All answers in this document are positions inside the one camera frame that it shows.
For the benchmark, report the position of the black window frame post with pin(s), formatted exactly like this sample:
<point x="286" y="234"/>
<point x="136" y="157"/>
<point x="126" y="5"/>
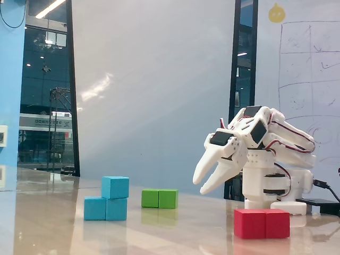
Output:
<point x="72" y="93"/>
<point x="235" y="79"/>

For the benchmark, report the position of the small blue cube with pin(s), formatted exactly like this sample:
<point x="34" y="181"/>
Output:
<point x="115" y="187"/>

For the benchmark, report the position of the long blue block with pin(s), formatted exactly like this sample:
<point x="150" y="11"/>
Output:
<point x="105" y="210"/>

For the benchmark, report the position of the metal lattice tower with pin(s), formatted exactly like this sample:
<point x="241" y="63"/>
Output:
<point x="51" y="127"/>

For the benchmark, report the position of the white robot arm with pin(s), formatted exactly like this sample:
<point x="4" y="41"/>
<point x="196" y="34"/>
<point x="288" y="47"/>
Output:
<point x="255" y="180"/>

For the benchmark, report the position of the white wall switch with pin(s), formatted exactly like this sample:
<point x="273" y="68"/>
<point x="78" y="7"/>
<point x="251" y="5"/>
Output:
<point x="3" y="135"/>

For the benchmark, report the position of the long green block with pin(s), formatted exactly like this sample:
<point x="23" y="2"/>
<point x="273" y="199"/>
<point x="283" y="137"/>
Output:
<point x="158" y="198"/>

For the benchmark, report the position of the yellow round sticker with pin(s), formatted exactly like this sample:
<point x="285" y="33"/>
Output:
<point x="276" y="13"/>

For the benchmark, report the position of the flat black power box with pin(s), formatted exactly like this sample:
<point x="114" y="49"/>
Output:
<point x="322" y="205"/>

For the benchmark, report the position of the long red block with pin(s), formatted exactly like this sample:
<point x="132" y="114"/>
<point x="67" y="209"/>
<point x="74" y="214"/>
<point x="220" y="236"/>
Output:
<point x="261" y="223"/>

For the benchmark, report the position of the whiteboard with marker drawings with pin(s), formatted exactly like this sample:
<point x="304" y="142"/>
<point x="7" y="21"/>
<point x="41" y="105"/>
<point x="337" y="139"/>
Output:
<point x="300" y="66"/>

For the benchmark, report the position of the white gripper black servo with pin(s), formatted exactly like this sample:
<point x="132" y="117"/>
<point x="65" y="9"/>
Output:
<point x="222" y="146"/>

